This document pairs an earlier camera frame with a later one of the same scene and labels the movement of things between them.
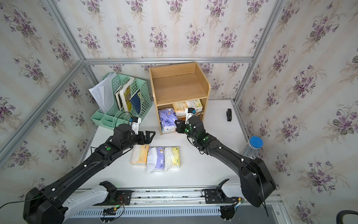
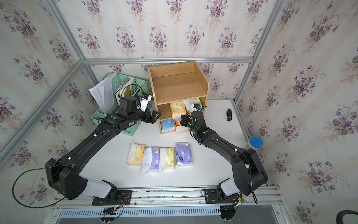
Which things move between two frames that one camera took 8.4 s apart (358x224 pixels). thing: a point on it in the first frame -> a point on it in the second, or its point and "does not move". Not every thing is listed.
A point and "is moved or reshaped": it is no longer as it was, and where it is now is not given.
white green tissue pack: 196,104 does not move
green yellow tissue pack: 171,157 is moved or reshaped
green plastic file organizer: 131,98 does not move
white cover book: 119,99 does not move
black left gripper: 148,140 -> 153,119
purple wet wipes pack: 168,118 -> 183,154
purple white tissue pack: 155,159 is moved or reshaped
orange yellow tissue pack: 139,155 is moved or reshaped
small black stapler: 229,115 does not move
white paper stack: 102,93 does not move
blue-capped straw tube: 251,149 does not move
